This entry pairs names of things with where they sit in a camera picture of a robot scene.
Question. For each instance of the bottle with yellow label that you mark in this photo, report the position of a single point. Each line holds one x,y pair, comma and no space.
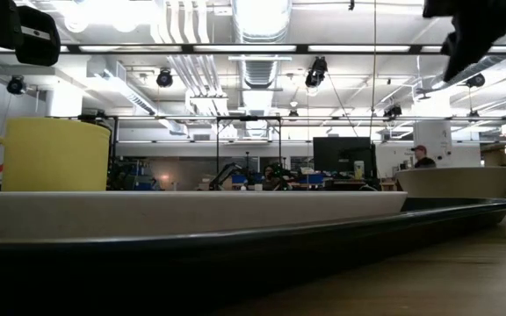
359,170

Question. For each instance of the white ceramic bowl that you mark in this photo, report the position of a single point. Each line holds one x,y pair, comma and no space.
455,182

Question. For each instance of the blue storage bins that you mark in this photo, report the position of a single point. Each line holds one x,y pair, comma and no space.
136,177

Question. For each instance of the silver ventilation duct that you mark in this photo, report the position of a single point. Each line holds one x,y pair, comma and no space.
259,26

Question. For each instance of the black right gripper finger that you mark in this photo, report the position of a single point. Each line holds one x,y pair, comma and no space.
468,48

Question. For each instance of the blue box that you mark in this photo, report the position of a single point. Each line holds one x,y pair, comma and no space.
310,178

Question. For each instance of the yellow mug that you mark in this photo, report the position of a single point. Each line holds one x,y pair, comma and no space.
55,153

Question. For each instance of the dark metal serving tray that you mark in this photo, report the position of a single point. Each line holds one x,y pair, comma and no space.
279,250

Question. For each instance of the white rectangular plate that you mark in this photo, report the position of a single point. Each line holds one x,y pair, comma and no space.
169,213

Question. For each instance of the white pillar with wall devices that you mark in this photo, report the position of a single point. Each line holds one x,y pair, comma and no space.
442,131

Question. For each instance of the person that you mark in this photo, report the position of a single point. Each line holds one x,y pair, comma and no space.
269,175
422,159

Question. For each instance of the black ceiling spotlight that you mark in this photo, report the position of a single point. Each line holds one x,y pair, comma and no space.
475,81
315,73
164,78
392,111
16,84

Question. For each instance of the black background robot arm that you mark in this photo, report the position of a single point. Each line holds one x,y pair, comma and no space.
224,172

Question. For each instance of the large black monitor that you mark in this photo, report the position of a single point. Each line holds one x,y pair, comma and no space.
336,153

